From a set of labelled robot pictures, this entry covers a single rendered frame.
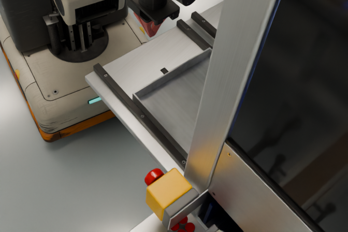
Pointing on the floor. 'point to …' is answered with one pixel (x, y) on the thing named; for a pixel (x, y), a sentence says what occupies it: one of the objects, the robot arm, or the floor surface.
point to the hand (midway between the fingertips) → (151, 32)
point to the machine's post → (231, 68)
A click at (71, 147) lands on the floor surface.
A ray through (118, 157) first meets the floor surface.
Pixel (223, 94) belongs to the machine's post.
